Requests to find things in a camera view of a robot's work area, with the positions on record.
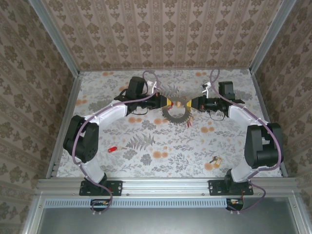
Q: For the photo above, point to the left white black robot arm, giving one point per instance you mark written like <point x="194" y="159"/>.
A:
<point x="109" y="114"/>

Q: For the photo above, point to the metal keyring with keys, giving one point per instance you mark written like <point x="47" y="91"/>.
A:
<point x="168" y="116"/>

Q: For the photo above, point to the floral patterned table cover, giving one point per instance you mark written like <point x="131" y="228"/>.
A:
<point x="109" y="83"/>

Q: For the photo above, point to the aluminium side rail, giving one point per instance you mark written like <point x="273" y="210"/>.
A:
<point x="70" y="109"/>
<point x="264" y="109"/>

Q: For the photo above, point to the key with yellow tag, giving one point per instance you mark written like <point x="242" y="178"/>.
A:
<point x="217" y="162"/>

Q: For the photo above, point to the grey metal sheet panel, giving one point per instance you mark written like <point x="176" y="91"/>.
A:
<point x="165" y="221"/>

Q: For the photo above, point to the aluminium frame bar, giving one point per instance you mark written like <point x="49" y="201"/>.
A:
<point x="304" y="229"/>
<point x="33" y="217"/>

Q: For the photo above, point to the thin aluminium rail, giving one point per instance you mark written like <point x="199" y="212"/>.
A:
<point x="122" y="70"/>

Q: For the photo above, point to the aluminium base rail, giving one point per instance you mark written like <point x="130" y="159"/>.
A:
<point x="165" y="186"/>

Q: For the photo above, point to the aluminium corner post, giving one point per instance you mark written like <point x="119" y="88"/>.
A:
<point x="271" y="36"/>
<point x="55" y="36"/>

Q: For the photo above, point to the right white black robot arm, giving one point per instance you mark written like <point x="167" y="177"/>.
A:
<point x="240" y="117"/>

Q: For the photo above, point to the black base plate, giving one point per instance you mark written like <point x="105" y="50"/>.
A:
<point x="215" y="187"/>
<point x="117" y="187"/>

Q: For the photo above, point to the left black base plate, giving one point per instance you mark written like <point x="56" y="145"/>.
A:
<point x="117" y="187"/>

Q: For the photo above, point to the key with red tag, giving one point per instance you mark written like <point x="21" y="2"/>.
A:
<point x="112" y="149"/>

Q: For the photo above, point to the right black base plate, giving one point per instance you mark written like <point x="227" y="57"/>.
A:
<point x="215" y="187"/>

